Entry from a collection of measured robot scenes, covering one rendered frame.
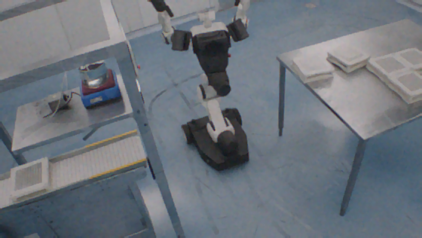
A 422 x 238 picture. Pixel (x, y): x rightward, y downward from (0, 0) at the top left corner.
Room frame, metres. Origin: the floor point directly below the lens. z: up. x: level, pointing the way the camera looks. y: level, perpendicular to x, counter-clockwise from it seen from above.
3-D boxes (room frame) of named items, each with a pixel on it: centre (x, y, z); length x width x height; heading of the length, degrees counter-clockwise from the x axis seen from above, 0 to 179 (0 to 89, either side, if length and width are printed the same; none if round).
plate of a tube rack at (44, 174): (1.31, 1.11, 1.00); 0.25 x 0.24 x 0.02; 15
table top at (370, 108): (2.04, -1.49, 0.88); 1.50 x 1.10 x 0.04; 105
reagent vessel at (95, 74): (1.49, 0.55, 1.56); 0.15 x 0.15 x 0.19
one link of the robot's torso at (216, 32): (2.21, -0.09, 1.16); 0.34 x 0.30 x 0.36; 94
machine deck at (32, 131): (1.40, 0.71, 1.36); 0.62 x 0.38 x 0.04; 105
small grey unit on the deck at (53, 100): (1.45, 0.77, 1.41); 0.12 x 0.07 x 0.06; 105
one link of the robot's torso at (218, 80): (2.18, -0.11, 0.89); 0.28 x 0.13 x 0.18; 15
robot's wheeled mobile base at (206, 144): (2.29, -0.08, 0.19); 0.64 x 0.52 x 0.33; 15
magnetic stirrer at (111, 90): (1.49, 0.55, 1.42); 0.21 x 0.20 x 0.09; 15
